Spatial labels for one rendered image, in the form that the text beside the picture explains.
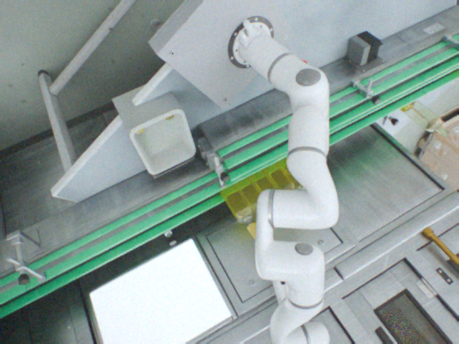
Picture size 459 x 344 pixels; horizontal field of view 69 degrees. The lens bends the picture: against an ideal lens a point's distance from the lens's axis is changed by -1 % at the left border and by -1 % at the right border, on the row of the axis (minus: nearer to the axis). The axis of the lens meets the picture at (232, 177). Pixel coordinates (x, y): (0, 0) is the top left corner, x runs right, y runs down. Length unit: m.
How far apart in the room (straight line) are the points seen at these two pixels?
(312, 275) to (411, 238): 0.68
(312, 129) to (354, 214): 0.66
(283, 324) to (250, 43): 0.72
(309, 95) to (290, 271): 0.40
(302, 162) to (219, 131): 0.52
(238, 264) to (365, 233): 0.47
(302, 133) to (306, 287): 0.33
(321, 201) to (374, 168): 0.82
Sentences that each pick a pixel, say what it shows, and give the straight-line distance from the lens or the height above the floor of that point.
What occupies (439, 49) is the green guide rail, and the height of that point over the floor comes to 0.91.
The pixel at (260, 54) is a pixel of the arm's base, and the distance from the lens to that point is 0.95.
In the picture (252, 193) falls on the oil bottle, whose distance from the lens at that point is 1.16.
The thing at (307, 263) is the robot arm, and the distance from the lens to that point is 0.71.
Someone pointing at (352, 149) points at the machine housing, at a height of 0.96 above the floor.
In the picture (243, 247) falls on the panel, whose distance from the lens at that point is 1.24.
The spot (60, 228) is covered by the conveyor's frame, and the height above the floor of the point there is 0.82.
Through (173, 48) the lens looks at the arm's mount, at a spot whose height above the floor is 0.82.
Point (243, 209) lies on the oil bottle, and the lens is 1.13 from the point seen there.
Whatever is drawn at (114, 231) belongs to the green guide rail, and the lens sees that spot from 1.20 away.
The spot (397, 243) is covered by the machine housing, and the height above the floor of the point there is 1.39.
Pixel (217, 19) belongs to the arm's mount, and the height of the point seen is 0.81.
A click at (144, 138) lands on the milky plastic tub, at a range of 1.14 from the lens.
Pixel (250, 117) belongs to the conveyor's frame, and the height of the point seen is 0.83.
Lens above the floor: 1.58
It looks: 33 degrees down
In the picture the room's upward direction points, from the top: 146 degrees clockwise
